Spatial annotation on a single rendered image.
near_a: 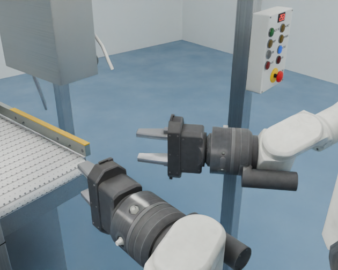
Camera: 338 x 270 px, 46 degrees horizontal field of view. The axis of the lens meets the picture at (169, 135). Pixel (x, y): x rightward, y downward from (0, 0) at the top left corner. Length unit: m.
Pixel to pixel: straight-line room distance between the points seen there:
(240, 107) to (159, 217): 0.97
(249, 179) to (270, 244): 1.41
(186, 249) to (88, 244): 1.65
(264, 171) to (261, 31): 0.70
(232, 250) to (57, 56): 0.54
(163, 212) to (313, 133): 0.32
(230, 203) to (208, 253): 1.21
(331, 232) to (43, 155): 0.81
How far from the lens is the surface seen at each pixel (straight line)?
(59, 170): 0.98
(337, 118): 0.78
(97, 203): 0.60
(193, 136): 0.71
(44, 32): 0.87
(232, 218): 1.69
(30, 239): 1.19
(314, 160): 2.85
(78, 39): 0.88
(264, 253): 2.05
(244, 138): 0.71
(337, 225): 0.36
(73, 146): 1.04
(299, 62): 4.54
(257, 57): 1.35
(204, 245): 0.46
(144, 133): 0.74
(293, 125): 0.72
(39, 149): 1.08
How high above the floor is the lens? 1.39
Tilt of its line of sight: 28 degrees down
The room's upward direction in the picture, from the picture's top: straight up
